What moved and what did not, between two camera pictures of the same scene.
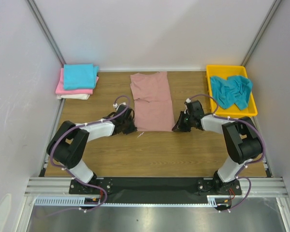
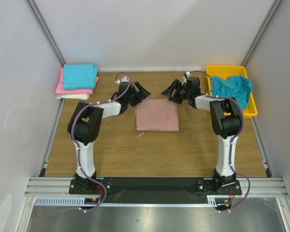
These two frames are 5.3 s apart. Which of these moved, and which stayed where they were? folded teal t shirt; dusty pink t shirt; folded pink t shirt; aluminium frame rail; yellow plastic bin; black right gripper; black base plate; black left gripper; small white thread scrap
Moved: dusty pink t shirt; black right gripper; black left gripper
Stayed: folded teal t shirt; black base plate; yellow plastic bin; folded pink t shirt; small white thread scrap; aluminium frame rail
